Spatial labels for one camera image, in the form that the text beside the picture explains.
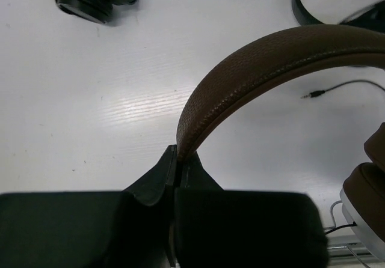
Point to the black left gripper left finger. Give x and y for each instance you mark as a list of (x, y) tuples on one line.
[(122, 228)]

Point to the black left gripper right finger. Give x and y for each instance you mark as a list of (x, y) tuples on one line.
[(233, 228)]

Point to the brown leather headphones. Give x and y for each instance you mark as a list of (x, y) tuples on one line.
[(281, 57)]

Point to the black headphones centre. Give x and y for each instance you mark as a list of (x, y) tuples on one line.
[(362, 13)]

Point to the aluminium table rail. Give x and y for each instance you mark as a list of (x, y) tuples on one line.
[(349, 250)]

